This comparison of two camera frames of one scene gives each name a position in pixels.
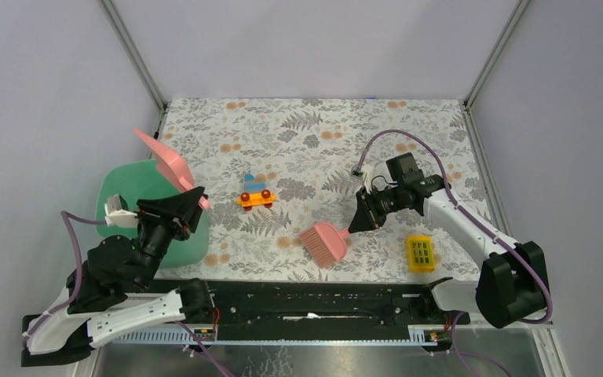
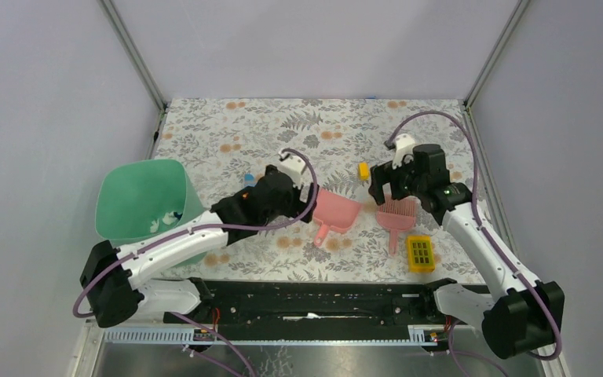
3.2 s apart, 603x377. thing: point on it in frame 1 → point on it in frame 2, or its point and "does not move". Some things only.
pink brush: x=325 y=243 → x=396 y=215
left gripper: x=184 y=210 → x=298 y=205
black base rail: x=324 y=311 does not move
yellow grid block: x=421 y=254 does not move
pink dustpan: x=173 y=166 → x=334 y=211
